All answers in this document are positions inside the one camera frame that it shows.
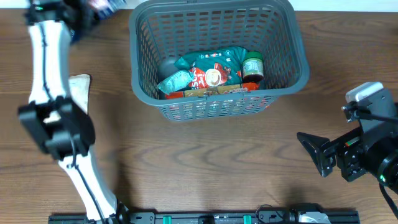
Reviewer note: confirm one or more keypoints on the grey plastic basket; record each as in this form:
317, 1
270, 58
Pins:
163, 31

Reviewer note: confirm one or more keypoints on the red spaghetti packet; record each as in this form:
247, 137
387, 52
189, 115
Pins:
218, 90

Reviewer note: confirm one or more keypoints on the green lid jar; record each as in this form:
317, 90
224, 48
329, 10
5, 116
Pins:
253, 68

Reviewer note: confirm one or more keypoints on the light blue snack packet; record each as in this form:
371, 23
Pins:
179, 80

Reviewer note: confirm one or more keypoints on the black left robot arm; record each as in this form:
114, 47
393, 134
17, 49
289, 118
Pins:
53, 119

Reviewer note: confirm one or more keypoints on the beige paper pouch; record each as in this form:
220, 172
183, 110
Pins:
77, 88

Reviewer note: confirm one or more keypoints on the green Nescafe coffee bag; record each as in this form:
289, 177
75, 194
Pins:
213, 68

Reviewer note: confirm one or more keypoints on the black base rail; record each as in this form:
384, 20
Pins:
301, 213

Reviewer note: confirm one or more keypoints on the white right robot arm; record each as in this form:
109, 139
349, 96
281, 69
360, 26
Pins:
379, 126

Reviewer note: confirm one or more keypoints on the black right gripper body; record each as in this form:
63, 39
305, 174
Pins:
349, 155

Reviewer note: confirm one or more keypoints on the Kleenex tissue multipack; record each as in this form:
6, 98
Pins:
105, 9

